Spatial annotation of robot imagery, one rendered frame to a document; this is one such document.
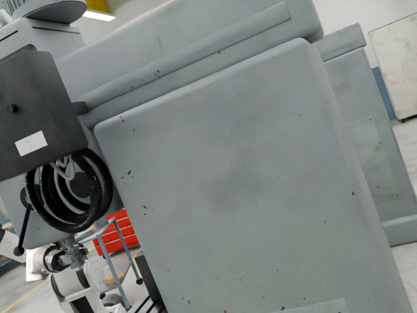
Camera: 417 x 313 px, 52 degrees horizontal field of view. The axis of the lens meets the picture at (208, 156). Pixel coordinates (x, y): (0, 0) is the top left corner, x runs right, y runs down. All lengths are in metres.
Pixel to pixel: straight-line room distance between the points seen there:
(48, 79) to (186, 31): 0.32
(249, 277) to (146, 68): 0.53
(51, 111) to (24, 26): 0.39
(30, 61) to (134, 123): 0.24
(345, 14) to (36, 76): 9.45
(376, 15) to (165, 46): 9.22
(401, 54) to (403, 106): 0.99
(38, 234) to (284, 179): 0.75
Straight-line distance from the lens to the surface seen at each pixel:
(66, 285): 2.15
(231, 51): 0.97
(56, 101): 0.89
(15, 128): 0.92
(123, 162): 0.96
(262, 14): 0.96
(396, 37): 9.25
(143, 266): 1.70
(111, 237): 6.98
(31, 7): 1.23
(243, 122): 0.85
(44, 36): 1.24
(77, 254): 1.39
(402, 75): 9.25
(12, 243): 1.82
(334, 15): 10.11
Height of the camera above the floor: 1.48
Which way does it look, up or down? 5 degrees down
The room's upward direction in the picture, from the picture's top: 21 degrees counter-clockwise
